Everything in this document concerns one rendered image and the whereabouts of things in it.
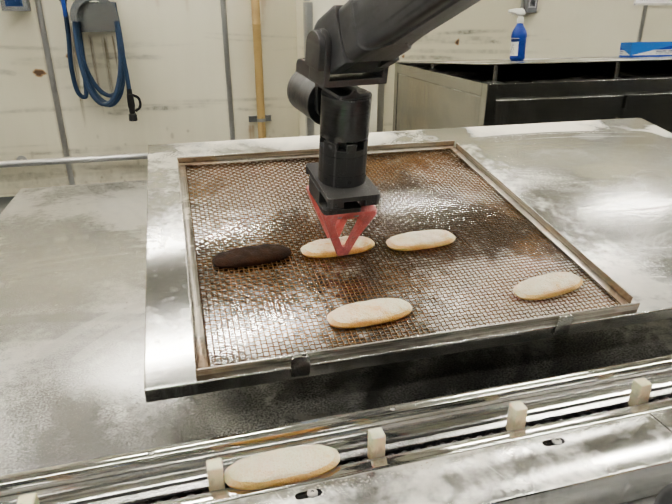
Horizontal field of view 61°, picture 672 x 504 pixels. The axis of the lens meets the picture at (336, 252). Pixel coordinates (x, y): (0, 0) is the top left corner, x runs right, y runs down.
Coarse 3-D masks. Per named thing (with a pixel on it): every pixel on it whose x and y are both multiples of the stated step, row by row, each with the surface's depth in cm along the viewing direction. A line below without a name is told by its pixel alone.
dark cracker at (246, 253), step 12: (228, 252) 71; (240, 252) 71; (252, 252) 71; (264, 252) 71; (276, 252) 71; (288, 252) 72; (216, 264) 69; (228, 264) 69; (240, 264) 69; (252, 264) 70
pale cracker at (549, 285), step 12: (540, 276) 70; (552, 276) 69; (564, 276) 70; (576, 276) 70; (516, 288) 68; (528, 288) 67; (540, 288) 67; (552, 288) 68; (564, 288) 68; (576, 288) 69
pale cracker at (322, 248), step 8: (320, 240) 74; (328, 240) 74; (344, 240) 74; (360, 240) 75; (368, 240) 75; (304, 248) 73; (312, 248) 73; (320, 248) 72; (328, 248) 73; (352, 248) 73; (360, 248) 73; (368, 248) 74; (312, 256) 72; (320, 256) 72; (328, 256) 72; (336, 256) 73
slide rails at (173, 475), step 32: (608, 384) 59; (448, 416) 55; (480, 416) 55; (608, 416) 55; (352, 448) 51; (448, 448) 51; (96, 480) 47; (128, 480) 47; (160, 480) 47; (192, 480) 47
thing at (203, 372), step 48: (432, 144) 105; (288, 192) 87; (384, 192) 89; (432, 192) 90; (192, 240) 74; (480, 240) 78; (528, 240) 79; (192, 288) 65; (240, 288) 66; (336, 288) 67; (384, 288) 68; (432, 288) 68; (480, 288) 68; (288, 336) 60; (432, 336) 59; (480, 336) 61
